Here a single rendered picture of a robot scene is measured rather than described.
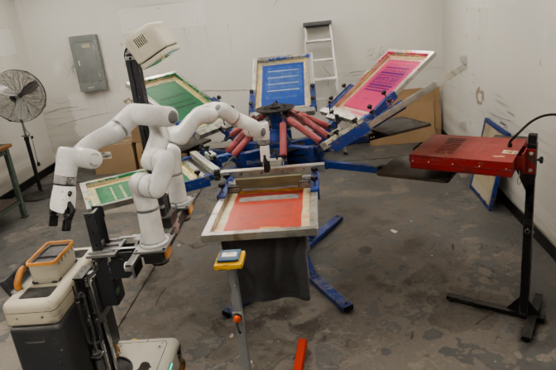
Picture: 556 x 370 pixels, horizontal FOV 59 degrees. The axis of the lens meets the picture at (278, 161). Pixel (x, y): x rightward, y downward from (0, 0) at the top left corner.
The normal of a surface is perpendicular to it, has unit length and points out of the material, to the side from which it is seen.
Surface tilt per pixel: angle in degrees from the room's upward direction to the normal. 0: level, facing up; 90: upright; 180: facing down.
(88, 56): 90
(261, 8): 90
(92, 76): 90
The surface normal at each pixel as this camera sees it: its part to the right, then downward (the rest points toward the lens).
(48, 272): -0.04, 0.35
